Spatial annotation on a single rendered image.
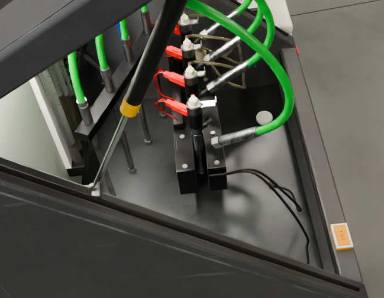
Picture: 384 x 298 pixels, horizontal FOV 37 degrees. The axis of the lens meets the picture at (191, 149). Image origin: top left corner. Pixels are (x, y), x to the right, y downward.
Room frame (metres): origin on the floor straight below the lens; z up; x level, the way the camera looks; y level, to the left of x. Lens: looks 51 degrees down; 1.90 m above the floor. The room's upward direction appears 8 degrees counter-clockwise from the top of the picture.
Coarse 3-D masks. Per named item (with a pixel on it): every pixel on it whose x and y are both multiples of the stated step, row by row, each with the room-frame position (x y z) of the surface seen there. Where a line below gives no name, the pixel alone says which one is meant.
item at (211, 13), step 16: (192, 0) 0.64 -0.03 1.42; (208, 16) 0.63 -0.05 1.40; (224, 16) 0.63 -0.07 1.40; (240, 32) 0.61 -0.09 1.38; (256, 48) 0.60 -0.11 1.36; (272, 64) 0.59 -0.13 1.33; (288, 80) 0.58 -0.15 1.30; (80, 96) 0.74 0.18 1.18; (288, 96) 0.58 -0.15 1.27; (288, 112) 0.58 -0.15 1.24; (256, 128) 0.61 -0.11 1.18; (272, 128) 0.59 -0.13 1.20
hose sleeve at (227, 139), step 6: (234, 132) 0.62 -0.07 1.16; (240, 132) 0.61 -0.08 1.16; (246, 132) 0.61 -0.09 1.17; (252, 132) 0.60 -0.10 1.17; (222, 138) 0.63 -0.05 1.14; (228, 138) 0.62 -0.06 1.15; (234, 138) 0.61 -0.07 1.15; (240, 138) 0.61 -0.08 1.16; (246, 138) 0.60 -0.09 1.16; (222, 144) 0.62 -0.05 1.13; (228, 144) 0.62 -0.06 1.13
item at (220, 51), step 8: (256, 16) 0.89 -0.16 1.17; (120, 24) 0.90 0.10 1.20; (256, 24) 0.89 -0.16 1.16; (128, 40) 0.89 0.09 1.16; (232, 40) 0.89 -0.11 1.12; (240, 40) 0.89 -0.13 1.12; (128, 48) 0.89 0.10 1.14; (224, 48) 0.89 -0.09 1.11; (232, 48) 0.89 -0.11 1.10; (128, 56) 0.89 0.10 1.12; (208, 56) 0.89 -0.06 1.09; (216, 56) 0.89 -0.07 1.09; (208, 64) 0.89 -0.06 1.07
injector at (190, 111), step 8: (200, 104) 0.73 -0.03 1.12; (192, 112) 0.72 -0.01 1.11; (200, 112) 0.73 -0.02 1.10; (192, 120) 0.73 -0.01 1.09; (200, 120) 0.73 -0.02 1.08; (208, 120) 0.73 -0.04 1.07; (192, 128) 0.73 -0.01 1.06; (200, 128) 0.73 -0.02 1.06; (192, 136) 0.74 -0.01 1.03; (200, 136) 0.73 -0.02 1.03; (200, 144) 0.73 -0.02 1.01; (200, 152) 0.73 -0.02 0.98; (200, 160) 0.73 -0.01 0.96; (200, 168) 0.73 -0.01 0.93
